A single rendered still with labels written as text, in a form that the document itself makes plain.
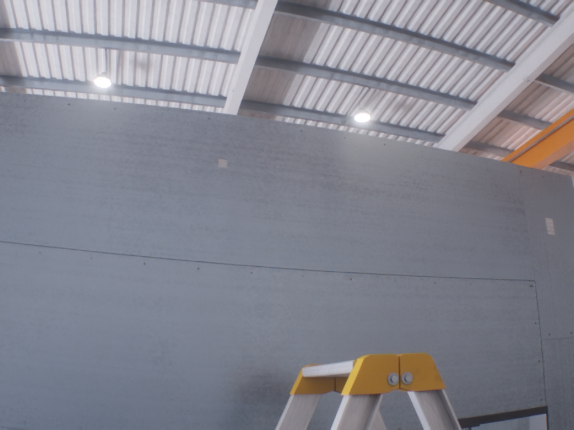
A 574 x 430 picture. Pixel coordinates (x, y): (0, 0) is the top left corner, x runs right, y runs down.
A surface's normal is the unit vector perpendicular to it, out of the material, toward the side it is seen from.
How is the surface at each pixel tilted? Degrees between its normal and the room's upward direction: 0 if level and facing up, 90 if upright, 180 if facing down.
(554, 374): 90
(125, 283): 90
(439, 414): 88
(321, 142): 90
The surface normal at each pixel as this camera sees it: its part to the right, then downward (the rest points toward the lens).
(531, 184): 0.28, -0.33
